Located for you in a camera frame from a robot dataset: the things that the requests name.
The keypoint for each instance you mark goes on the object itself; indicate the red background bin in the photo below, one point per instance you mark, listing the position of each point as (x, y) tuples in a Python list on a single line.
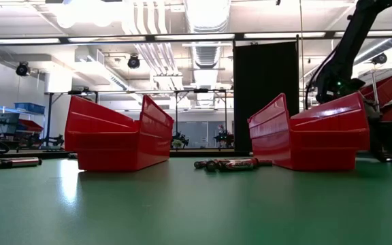
[(31, 126)]

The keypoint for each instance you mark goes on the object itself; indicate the green table mat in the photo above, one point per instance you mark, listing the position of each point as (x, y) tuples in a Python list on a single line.
[(196, 211)]

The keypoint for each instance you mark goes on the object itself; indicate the black ceiling spotlight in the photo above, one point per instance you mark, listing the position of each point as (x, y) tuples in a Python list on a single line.
[(22, 69), (379, 59), (133, 62)]

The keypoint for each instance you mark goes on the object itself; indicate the blue plastic crate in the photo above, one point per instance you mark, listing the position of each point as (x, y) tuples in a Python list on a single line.
[(29, 108)]

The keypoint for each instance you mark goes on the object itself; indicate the silver ventilation duct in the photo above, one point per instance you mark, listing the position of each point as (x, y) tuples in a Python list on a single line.
[(206, 54)]

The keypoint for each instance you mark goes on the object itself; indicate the red plastic bin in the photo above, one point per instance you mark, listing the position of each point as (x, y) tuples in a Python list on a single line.
[(114, 149), (318, 146)]

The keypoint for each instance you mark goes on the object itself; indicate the black overhead beam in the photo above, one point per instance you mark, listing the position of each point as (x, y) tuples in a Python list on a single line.
[(150, 37)]

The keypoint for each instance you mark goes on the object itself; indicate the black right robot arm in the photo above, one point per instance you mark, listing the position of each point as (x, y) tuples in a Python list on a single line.
[(356, 34)]

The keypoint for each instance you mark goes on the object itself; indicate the black background workstation frame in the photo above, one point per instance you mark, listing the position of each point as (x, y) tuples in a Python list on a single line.
[(114, 92)]

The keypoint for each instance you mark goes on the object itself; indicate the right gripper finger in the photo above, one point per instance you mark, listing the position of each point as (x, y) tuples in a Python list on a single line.
[(386, 149)]

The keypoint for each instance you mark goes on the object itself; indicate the grey equipment box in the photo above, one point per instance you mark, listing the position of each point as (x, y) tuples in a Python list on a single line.
[(9, 122)]

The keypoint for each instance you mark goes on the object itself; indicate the background black robot arm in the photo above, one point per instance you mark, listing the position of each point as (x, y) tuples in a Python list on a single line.
[(225, 137), (179, 141), (53, 141)]

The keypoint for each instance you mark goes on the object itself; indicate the black cabinet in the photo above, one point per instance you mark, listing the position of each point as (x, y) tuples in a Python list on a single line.
[(264, 75)]

